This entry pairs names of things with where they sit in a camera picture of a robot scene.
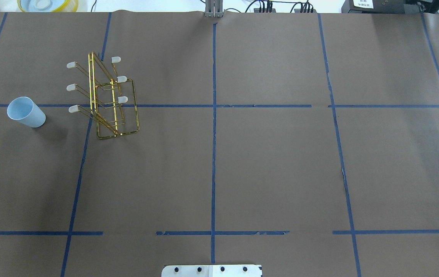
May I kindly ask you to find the light blue plastic cup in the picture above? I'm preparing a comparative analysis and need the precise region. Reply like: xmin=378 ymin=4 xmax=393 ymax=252
xmin=7 ymin=97 xmax=46 ymax=128

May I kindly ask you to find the far orange usb hub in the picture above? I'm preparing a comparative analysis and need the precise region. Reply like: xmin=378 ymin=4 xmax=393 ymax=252
xmin=249 ymin=0 xmax=276 ymax=13

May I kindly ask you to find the black electronics box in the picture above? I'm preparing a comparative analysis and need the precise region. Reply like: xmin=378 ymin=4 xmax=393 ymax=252
xmin=341 ymin=0 xmax=439 ymax=14

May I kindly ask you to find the yellow tape roll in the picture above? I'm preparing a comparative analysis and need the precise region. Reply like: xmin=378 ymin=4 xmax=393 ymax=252
xmin=17 ymin=0 xmax=79 ymax=13

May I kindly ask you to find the gold wire cup holder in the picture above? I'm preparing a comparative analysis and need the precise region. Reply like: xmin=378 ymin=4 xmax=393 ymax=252
xmin=66 ymin=52 xmax=141 ymax=140

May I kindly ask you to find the aluminium frame post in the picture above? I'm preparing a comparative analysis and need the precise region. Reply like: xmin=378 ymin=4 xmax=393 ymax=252
xmin=203 ymin=0 xmax=224 ymax=18

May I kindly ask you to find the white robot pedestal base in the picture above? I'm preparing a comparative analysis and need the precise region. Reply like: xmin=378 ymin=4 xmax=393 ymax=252
xmin=161 ymin=264 xmax=263 ymax=277

